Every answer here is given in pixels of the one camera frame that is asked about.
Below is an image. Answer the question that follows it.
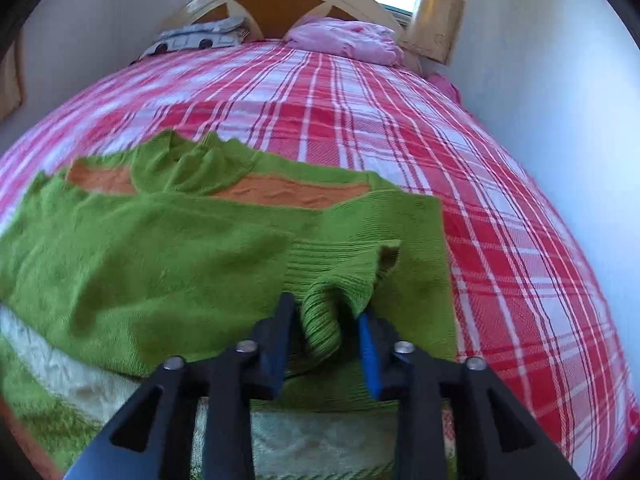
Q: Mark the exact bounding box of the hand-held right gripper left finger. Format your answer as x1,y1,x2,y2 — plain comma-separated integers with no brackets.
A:
64,291,298,480

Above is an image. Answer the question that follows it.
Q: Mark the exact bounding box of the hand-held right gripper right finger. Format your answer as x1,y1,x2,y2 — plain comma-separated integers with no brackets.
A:
356,309,583,480

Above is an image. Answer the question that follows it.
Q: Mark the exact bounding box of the green knitted sweater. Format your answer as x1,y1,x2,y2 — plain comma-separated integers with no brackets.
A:
0,129,458,480

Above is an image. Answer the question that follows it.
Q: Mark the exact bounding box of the red plaid blanket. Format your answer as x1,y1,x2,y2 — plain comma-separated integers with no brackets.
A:
0,40,632,480

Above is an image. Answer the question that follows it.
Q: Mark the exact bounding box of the pink bed sheet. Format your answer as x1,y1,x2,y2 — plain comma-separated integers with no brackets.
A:
425,72,461,103

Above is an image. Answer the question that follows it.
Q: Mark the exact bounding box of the pink pillow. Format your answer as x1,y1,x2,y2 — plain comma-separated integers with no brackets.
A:
284,16,405,67

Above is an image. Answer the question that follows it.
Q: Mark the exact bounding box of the grey patterned pillow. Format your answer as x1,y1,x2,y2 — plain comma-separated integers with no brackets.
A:
131,16,251,63

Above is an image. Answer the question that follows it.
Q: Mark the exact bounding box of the yellow curtain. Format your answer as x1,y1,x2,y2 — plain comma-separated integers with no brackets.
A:
402,0,471,66
0,30,26,121

